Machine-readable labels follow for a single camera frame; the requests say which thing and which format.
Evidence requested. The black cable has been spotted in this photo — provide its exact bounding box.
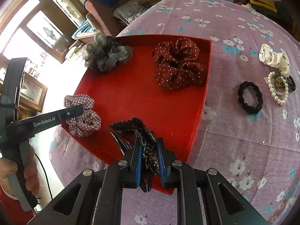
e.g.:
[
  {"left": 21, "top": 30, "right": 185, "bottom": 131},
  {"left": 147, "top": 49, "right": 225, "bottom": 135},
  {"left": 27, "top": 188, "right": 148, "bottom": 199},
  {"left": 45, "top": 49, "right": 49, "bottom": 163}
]
[{"left": 35, "top": 153, "right": 51, "bottom": 208}]

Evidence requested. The black ruffled hair tie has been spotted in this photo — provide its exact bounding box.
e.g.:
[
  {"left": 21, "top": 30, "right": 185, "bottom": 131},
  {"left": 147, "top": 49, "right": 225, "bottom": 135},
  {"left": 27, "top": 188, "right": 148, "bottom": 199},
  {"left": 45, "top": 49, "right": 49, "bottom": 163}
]
[{"left": 238, "top": 81, "right": 263, "bottom": 115}]

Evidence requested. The red tray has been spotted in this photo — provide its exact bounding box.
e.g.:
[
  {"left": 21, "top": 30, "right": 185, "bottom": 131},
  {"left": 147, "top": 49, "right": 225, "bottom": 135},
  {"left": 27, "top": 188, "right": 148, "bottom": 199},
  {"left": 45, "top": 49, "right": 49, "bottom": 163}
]
[{"left": 60, "top": 35, "right": 212, "bottom": 195}]

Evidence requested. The purple floral bedsheet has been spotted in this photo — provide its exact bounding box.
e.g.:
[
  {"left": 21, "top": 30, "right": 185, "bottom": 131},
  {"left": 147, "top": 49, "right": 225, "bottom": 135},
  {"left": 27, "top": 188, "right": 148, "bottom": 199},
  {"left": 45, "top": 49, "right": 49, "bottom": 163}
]
[{"left": 46, "top": 0, "right": 300, "bottom": 225}]

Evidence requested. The black hair tie with charm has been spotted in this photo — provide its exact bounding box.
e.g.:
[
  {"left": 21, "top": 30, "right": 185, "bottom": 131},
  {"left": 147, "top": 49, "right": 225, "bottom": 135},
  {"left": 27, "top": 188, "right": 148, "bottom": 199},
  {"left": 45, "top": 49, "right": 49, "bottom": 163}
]
[{"left": 275, "top": 74, "right": 296, "bottom": 92}]

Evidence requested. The dark red dotted scrunchie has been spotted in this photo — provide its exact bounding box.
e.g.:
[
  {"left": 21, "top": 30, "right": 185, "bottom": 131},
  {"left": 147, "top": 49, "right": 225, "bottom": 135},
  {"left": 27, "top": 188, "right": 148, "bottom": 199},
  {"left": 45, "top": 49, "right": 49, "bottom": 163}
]
[{"left": 152, "top": 38, "right": 207, "bottom": 90}]

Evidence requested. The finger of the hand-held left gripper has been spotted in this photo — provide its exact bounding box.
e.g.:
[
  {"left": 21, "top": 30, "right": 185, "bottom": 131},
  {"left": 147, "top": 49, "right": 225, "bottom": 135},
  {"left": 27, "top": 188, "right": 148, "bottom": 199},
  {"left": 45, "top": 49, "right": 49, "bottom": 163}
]
[{"left": 58, "top": 105, "right": 84, "bottom": 123}]

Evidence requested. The blue seat cushion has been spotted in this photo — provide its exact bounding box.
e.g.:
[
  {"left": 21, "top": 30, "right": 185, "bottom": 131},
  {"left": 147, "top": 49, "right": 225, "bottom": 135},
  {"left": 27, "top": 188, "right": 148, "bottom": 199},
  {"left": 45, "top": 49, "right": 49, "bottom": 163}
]
[{"left": 71, "top": 20, "right": 94, "bottom": 40}]

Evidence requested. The person's left hand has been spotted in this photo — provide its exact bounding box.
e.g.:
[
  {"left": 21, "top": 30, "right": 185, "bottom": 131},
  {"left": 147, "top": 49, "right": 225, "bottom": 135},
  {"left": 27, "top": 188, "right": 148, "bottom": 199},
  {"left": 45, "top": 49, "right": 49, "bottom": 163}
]
[{"left": 0, "top": 142, "right": 40, "bottom": 194}]

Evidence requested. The plaid scrunchie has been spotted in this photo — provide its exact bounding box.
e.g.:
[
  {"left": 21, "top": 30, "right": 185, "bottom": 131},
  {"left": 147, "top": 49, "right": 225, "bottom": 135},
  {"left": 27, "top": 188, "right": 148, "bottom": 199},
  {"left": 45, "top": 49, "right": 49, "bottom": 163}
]
[{"left": 64, "top": 94, "right": 102, "bottom": 137}]

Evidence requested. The grey sheer scrunchie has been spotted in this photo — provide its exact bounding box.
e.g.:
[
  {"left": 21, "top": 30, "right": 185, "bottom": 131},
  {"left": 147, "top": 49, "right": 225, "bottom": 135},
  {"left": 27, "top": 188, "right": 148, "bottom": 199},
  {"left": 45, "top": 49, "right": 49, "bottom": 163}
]
[{"left": 84, "top": 33, "right": 133, "bottom": 72}]

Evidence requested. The pearl bracelet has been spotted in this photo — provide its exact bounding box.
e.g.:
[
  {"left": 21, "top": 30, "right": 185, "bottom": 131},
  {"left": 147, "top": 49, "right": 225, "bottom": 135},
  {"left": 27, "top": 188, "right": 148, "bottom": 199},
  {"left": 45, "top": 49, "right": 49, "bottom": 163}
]
[{"left": 267, "top": 71, "right": 289, "bottom": 105}]

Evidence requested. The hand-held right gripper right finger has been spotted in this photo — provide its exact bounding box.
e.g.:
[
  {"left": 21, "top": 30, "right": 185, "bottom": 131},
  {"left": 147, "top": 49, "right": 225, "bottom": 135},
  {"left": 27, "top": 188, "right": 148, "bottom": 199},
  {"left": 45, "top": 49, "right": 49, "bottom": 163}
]
[{"left": 157, "top": 138, "right": 270, "bottom": 225}]

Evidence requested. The black sequined hair clip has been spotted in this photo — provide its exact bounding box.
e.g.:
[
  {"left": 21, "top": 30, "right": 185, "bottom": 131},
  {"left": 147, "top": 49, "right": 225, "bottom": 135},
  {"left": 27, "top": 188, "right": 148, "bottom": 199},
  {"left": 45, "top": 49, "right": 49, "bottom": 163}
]
[{"left": 105, "top": 117, "right": 162, "bottom": 193}]

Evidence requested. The person's red clothing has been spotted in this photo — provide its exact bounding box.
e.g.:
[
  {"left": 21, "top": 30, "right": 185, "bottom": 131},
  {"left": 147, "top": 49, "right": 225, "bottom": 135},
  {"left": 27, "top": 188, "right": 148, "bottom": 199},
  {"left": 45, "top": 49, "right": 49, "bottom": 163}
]
[{"left": 0, "top": 185, "right": 34, "bottom": 225}]

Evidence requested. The grey floral bedding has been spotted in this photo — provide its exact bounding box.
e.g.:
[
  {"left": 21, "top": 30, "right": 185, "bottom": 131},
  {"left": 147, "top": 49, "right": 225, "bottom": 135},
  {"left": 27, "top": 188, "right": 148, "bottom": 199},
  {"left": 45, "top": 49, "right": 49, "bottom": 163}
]
[{"left": 112, "top": 0, "right": 146, "bottom": 26}]

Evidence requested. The pink armchair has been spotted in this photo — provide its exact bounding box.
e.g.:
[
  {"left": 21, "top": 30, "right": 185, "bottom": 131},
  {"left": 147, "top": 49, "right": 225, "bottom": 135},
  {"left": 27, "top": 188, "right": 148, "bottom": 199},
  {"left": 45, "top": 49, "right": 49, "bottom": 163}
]
[{"left": 84, "top": 0, "right": 132, "bottom": 38}]

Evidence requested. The white dotted scrunchie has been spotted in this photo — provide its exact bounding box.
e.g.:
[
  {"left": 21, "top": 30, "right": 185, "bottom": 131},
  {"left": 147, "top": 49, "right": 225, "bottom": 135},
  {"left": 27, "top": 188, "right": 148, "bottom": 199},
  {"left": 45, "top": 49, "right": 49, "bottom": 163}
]
[{"left": 258, "top": 43, "right": 290, "bottom": 77}]

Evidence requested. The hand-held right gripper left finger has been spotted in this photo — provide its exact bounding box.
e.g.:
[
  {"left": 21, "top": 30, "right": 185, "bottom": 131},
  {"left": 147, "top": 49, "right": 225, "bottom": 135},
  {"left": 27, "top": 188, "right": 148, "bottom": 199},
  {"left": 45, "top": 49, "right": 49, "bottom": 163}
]
[{"left": 27, "top": 139, "right": 143, "bottom": 225}]

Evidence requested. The wooden glass door cabinet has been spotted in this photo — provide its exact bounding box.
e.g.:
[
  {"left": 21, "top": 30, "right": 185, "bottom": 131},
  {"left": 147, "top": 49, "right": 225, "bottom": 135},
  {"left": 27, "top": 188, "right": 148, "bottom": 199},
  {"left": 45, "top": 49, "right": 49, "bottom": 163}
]
[{"left": 0, "top": 0, "right": 88, "bottom": 113}]

